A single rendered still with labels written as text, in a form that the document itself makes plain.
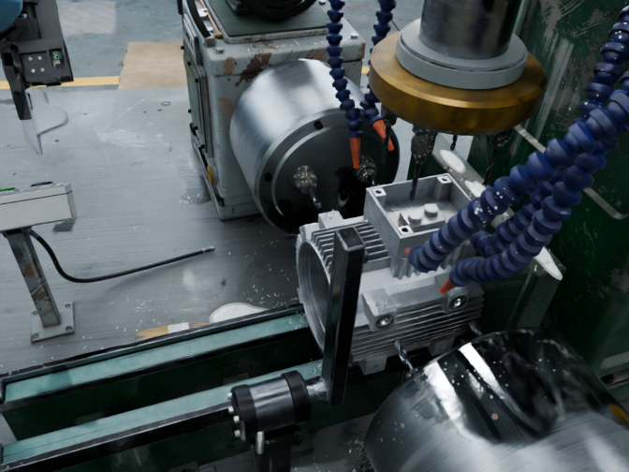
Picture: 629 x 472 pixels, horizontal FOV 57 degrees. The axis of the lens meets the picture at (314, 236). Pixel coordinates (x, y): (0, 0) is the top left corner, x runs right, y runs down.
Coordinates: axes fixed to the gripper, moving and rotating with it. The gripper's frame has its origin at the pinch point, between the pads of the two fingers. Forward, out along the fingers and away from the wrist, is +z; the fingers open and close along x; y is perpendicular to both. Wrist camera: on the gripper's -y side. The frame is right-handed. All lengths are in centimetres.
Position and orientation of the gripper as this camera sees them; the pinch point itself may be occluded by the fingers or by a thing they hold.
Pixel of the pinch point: (33, 146)
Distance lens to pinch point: 93.1
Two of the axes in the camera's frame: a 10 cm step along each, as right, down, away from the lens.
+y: 9.4, -1.9, 2.8
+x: -3.1, -1.3, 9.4
